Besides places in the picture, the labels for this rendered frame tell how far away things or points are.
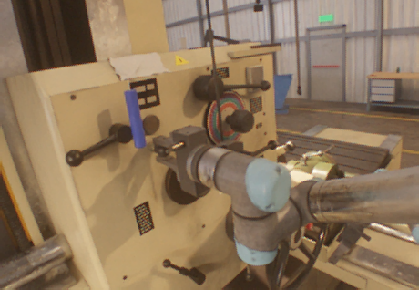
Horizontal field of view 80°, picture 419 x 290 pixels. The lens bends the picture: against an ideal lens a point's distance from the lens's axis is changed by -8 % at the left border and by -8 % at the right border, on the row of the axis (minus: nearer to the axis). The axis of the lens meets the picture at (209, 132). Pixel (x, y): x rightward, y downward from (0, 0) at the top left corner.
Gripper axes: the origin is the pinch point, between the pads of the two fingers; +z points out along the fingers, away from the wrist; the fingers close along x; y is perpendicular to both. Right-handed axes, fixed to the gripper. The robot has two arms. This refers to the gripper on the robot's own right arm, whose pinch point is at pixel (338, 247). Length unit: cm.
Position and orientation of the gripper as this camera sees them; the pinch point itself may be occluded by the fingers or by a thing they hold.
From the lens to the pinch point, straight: 105.8
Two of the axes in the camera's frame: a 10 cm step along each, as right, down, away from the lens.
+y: 7.6, 4.7, -4.5
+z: -2.9, 8.7, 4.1
